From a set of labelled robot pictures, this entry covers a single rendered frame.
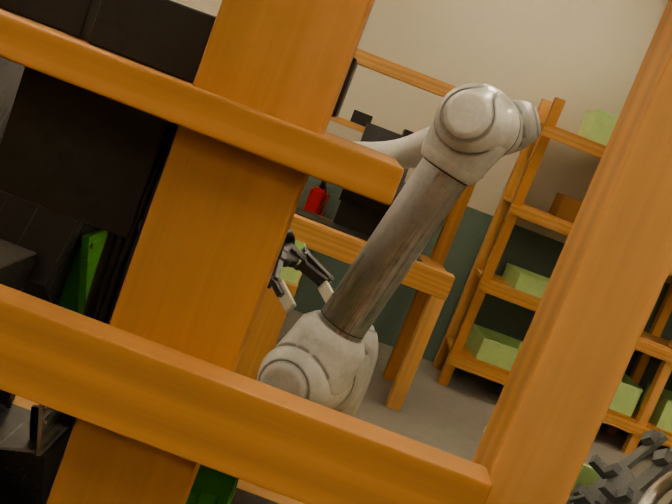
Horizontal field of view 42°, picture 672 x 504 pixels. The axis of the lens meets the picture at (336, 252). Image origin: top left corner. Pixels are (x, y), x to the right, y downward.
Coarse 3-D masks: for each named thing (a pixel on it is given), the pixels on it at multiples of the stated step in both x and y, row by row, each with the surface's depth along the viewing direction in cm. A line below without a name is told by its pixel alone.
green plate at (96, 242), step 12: (84, 240) 127; (96, 240) 131; (84, 252) 128; (96, 252) 132; (72, 264) 129; (84, 264) 128; (96, 264) 133; (72, 276) 130; (84, 276) 128; (72, 288) 130; (84, 288) 128; (60, 300) 130; (72, 300) 130; (84, 300) 129
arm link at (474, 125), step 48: (480, 96) 156; (432, 144) 163; (480, 144) 157; (432, 192) 164; (384, 240) 168; (336, 288) 174; (384, 288) 170; (288, 336) 173; (336, 336) 170; (288, 384) 167; (336, 384) 171
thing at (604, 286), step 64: (256, 0) 88; (320, 0) 88; (256, 64) 89; (320, 64) 88; (320, 128) 89; (640, 128) 88; (192, 192) 91; (256, 192) 90; (640, 192) 89; (192, 256) 92; (256, 256) 91; (576, 256) 93; (640, 256) 90; (128, 320) 93; (192, 320) 93; (576, 320) 91; (640, 320) 91; (512, 384) 98; (576, 384) 92; (128, 448) 95; (512, 448) 94; (576, 448) 93
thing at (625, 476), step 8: (648, 432) 212; (656, 432) 211; (640, 440) 212; (648, 440) 210; (656, 440) 210; (664, 440) 209; (640, 448) 213; (648, 448) 210; (656, 448) 209; (632, 456) 213; (640, 456) 210; (624, 464) 212; (632, 464) 210; (624, 472) 209; (616, 480) 209; (624, 480) 206; (632, 480) 203; (592, 488) 214
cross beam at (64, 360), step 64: (0, 320) 88; (64, 320) 89; (0, 384) 89; (64, 384) 89; (128, 384) 89; (192, 384) 89; (256, 384) 92; (192, 448) 90; (256, 448) 89; (320, 448) 89; (384, 448) 89
